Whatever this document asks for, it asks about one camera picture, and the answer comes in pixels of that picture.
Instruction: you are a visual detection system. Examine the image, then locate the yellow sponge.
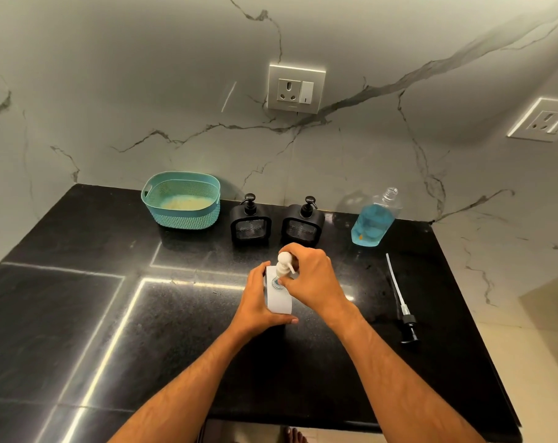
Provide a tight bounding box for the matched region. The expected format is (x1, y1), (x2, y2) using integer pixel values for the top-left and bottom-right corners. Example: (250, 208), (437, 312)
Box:
(161, 195), (214, 212)

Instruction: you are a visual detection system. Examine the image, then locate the person's right forearm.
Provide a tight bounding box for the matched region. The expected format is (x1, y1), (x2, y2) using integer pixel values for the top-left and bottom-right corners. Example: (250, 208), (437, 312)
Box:
(324, 301), (487, 443)

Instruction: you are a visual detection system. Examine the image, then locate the person's left forearm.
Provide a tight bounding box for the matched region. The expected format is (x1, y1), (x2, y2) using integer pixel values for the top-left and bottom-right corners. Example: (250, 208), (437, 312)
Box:
(107, 324), (261, 443)

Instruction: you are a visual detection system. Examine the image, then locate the black pump with clear tube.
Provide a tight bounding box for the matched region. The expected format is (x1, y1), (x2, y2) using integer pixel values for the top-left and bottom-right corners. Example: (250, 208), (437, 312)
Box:
(385, 253), (420, 345)

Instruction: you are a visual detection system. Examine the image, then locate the black soap dispenser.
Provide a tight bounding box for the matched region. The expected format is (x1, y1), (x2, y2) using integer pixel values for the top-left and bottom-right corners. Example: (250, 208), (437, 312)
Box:
(281, 196), (326, 248)
(229, 194), (272, 248)

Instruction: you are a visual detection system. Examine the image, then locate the person's left hand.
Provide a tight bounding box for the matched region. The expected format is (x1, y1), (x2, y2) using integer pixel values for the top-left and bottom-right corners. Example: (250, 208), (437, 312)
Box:
(229, 261), (300, 337)

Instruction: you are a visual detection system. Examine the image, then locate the white wall socket with switch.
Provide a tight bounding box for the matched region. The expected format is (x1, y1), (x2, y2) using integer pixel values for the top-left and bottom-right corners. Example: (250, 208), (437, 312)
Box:
(266, 64), (327, 115)

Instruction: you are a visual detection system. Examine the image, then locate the clear bottle with blue liquid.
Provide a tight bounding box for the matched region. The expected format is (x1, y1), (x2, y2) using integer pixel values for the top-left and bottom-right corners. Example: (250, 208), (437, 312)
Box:
(351, 187), (402, 248)

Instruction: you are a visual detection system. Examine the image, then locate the person's right hand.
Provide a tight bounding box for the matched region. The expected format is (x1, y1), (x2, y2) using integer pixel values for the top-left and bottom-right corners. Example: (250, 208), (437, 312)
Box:
(278, 242), (353, 320)

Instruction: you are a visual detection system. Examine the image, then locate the white pump head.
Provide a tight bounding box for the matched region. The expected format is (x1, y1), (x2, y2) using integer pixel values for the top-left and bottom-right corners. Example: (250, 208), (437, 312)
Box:
(275, 252), (296, 278)

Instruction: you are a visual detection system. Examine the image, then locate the teal plastic basket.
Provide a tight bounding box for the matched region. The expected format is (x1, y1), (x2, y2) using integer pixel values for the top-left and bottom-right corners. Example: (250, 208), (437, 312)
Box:
(141, 171), (221, 230)

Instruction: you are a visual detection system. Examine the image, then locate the white soap dispenser bottle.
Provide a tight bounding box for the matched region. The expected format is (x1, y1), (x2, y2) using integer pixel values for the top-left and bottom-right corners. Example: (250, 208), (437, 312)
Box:
(263, 265), (294, 315)

